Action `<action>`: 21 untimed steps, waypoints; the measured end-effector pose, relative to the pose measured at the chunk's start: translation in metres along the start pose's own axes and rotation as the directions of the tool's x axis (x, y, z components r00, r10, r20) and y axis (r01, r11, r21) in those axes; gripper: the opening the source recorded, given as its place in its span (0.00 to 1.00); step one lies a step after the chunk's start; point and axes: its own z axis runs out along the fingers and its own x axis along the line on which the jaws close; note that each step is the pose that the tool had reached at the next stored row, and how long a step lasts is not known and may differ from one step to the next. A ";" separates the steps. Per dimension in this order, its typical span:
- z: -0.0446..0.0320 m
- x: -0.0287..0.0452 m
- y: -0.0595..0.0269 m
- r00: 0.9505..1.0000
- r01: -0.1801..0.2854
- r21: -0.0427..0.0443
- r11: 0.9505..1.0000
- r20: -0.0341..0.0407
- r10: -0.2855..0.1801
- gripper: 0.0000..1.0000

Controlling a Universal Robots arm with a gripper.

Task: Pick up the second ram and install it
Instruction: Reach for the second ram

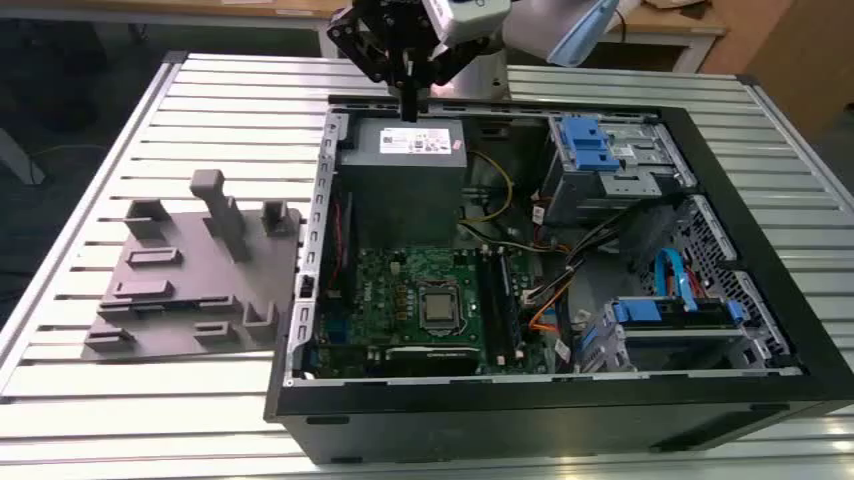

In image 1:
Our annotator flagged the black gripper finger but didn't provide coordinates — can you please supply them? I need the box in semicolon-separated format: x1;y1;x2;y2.
326;8;411;123
409;38;497;124

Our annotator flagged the blue RAM stick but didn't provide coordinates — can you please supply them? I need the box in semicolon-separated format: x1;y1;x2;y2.
130;297;230;309

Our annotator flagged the black RAM slot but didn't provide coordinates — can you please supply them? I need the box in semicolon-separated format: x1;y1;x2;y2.
481;248;506;365
501;248;530;359

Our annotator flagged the blue drive bay latch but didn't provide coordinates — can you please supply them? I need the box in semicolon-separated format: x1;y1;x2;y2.
562;115;617;172

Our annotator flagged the grey power supply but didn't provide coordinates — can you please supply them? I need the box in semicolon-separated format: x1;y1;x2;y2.
336;117;469;249

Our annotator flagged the grey metal drive cage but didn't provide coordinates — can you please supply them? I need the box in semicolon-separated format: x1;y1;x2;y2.
538;112;695;226

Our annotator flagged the green motherboard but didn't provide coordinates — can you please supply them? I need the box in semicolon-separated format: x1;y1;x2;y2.
312;244;555;379

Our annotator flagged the metal socket cover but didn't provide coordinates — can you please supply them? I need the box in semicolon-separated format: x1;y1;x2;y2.
415;281;470;337

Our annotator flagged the black office chair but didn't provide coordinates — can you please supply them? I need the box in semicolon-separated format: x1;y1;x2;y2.
0;17;112;136

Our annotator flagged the grey parts rack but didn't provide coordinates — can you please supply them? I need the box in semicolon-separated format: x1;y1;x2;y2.
79;168;308;360

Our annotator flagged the silver CPU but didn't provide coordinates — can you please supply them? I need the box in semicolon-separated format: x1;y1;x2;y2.
423;293;463;322

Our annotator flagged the brown wooden cabinet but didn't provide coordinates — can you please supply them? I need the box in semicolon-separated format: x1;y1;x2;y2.
699;0;854;144

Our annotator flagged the grey metal leg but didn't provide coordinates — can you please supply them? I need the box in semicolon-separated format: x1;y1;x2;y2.
0;124;47;185

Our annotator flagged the blue disk carrier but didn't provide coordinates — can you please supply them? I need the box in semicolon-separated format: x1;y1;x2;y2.
611;297;747;327

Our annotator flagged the black graphics card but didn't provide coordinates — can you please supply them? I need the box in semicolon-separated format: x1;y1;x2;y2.
370;343;483;377

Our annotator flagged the grey metal disk bay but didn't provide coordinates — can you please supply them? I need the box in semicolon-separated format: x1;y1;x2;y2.
599;294;753;374

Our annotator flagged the black PC case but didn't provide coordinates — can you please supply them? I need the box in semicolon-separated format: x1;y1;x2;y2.
263;94;854;464

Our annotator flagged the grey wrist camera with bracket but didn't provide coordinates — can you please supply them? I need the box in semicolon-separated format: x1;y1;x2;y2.
425;0;510;51

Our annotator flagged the wooden desk white frame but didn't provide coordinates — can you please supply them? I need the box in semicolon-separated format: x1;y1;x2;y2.
0;0;729;76

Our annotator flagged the orange yellow wire bundle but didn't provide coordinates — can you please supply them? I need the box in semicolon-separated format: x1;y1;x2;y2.
529;298;577;335

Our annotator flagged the blue SATA wire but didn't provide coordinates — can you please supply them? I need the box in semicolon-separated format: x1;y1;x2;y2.
655;248;701;312
577;324;602;364

